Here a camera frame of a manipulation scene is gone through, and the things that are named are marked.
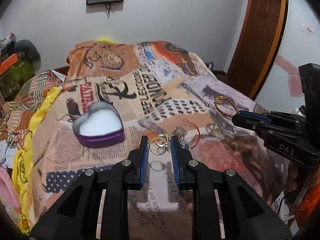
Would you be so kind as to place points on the purple heart-shaped jewelry box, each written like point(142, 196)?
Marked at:
point(99, 127)

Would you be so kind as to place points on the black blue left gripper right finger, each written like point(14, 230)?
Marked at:
point(252, 121)

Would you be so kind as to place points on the brown wooden door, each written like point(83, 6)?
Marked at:
point(258, 44)

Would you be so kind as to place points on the orange box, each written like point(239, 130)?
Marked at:
point(9, 62)

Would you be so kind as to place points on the silver chain jewelry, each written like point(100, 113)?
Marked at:
point(181, 132)

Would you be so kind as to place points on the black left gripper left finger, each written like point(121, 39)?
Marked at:
point(75, 214)

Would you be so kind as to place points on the gold ring earrings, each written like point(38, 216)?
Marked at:
point(159, 145)

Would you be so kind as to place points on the pink heart wall sticker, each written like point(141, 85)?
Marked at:
point(295, 86)

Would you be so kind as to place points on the yellow blanket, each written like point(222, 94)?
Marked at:
point(23, 159)

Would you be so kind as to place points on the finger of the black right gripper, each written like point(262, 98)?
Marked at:
point(223, 203)

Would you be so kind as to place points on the grey plush toy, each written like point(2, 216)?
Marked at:
point(10, 45)

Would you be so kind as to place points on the newspaper print bed cover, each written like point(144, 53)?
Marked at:
point(155, 87)

